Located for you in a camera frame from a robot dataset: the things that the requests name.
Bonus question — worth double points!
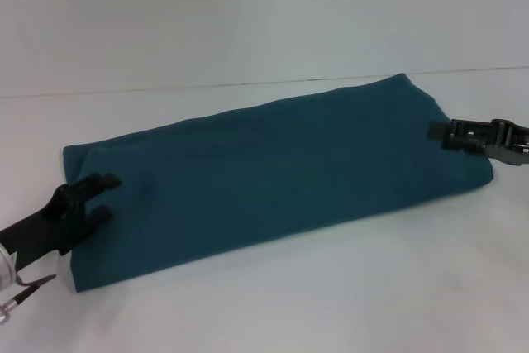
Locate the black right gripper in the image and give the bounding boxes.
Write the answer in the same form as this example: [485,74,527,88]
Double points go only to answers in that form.
[427,117,529,169]

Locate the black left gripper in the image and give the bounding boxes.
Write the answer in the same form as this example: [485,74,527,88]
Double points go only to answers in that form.
[0,172,122,268]

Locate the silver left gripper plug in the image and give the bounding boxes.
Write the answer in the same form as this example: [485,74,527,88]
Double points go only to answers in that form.
[0,297,22,326]

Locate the dark red left gripper cable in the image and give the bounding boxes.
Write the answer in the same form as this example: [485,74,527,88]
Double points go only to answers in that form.
[16,273,57,301]

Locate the teal blue shirt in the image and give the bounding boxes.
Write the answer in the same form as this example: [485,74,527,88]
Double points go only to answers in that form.
[60,72,495,294]

